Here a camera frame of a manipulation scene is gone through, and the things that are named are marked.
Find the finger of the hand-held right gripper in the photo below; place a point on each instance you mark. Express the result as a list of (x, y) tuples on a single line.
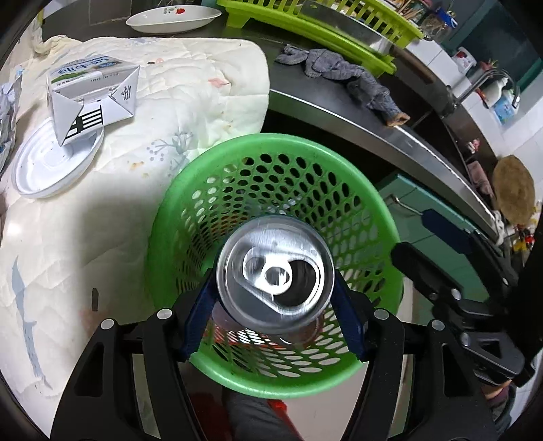
[(424, 275), (441, 231)]

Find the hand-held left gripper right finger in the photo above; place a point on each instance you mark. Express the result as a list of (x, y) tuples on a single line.
[(348, 313)]

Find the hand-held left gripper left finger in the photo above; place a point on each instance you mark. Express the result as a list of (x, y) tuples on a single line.
[(199, 313)]

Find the blue silver drink can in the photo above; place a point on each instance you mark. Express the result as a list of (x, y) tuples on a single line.
[(275, 271)]

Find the green perforated plastic basket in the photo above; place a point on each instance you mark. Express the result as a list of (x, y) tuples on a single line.
[(275, 169)]

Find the white plastic lid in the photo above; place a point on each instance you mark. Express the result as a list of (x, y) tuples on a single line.
[(46, 169)]

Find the white milk carton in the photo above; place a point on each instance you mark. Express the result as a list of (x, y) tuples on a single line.
[(85, 80)]

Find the silver paper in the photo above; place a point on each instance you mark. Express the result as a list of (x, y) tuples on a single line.
[(8, 110)]

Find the person's right hand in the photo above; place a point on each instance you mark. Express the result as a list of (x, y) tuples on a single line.
[(498, 394)]

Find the green cabinet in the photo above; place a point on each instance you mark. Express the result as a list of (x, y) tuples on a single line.
[(407, 224)]

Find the round brown woven mat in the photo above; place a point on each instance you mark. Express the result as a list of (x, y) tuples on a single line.
[(513, 191)]

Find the person's left leg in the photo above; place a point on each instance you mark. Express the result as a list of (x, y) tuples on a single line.
[(254, 420)]

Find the cream quilted printed blanket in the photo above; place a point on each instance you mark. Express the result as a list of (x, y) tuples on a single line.
[(106, 212)]

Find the blue white packet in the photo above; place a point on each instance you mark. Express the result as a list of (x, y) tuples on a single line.
[(505, 106)]

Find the steel sink faucet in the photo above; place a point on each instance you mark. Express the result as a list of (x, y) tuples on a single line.
[(488, 76)]

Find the grey rag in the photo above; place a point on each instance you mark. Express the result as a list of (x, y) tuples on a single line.
[(331, 68)]

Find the green plastic dish rack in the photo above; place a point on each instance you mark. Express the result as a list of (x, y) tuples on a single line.
[(254, 8)]

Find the white plate with red print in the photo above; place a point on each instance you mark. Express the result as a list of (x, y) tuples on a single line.
[(169, 23)]

